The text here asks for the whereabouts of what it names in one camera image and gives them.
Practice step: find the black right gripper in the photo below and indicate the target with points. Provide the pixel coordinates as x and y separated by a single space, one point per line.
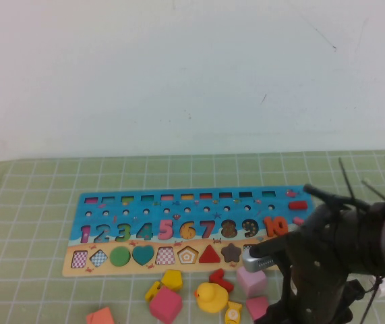
320 249

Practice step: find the pink greater-than sign piece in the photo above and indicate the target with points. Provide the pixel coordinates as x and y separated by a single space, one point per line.
298 221

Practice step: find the orange number ten piece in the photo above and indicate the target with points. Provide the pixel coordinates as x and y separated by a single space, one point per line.
269 226

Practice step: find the red number seven piece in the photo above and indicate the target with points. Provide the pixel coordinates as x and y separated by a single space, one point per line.
220 276

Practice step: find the brown star piece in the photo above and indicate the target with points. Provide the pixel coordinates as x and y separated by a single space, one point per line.
231 253

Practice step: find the red rectangle piece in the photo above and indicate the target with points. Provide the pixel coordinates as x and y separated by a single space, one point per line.
297 205

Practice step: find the red triangle piece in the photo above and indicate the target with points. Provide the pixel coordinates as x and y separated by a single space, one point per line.
209 257

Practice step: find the wooden number shape puzzle board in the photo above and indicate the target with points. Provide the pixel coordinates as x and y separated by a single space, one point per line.
212 216

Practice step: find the small yellow wooden piece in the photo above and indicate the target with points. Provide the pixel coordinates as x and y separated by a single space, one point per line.
151 293

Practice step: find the pink number five piece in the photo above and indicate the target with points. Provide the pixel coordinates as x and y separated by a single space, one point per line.
169 233

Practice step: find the teal heart piece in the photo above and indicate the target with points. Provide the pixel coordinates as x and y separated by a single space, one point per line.
143 254

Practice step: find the green circle piece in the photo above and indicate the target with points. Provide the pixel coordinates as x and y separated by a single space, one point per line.
120 256

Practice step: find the green number three piece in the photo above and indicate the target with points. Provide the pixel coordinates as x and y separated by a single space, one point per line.
126 236

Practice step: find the pink trapezoid block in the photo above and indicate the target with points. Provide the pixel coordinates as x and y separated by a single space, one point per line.
256 308

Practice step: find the light pink square block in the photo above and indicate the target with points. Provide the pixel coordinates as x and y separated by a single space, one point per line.
251 284

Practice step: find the yellow wooden fish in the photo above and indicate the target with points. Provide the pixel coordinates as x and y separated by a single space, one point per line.
233 314

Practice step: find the yellow rubber duck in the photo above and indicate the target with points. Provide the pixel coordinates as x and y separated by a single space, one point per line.
214 298

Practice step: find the yellow pentagon block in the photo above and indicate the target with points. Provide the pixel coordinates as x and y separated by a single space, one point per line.
172 279

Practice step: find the magenta square block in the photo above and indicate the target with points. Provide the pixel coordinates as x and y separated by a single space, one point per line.
166 305

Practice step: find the orange wooden block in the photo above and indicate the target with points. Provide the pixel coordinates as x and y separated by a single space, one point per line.
100 317

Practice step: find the green checkered tablecloth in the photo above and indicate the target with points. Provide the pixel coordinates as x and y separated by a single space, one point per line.
27 202

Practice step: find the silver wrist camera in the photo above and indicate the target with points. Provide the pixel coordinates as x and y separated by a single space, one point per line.
256 263

